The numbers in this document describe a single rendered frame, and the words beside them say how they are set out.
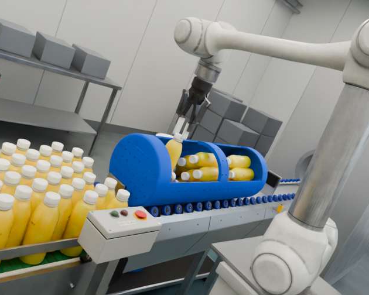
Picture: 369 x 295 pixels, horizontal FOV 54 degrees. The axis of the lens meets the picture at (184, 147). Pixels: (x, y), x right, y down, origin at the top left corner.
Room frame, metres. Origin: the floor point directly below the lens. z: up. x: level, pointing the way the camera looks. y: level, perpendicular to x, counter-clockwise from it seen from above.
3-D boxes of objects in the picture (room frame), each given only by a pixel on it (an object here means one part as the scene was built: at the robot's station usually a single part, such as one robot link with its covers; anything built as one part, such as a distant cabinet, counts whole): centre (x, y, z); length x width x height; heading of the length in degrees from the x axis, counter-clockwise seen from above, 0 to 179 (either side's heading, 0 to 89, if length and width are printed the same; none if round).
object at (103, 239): (0.93, 0.07, 1.05); 0.20 x 0.10 x 0.10; 144
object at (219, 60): (1.36, 0.04, 1.65); 0.13 x 0.11 x 0.16; 149
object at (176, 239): (2.11, -0.44, 0.79); 2.17 x 0.29 x 0.34; 144
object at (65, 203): (0.94, 0.26, 0.99); 0.07 x 0.07 x 0.19
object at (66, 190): (0.94, 0.26, 1.09); 0.04 x 0.04 x 0.02
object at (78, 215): (0.97, 0.19, 0.99); 0.07 x 0.07 x 0.19
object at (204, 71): (1.37, 0.04, 1.54); 0.09 x 0.09 x 0.06
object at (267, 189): (2.34, -0.61, 1.00); 0.10 x 0.04 x 0.15; 54
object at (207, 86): (1.37, 0.04, 1.46); 0.08 x 0.07 x 0.09; 53
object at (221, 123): (5.38, -0.44, 0.59); 1.20 x 0.80 x 1.19; 48
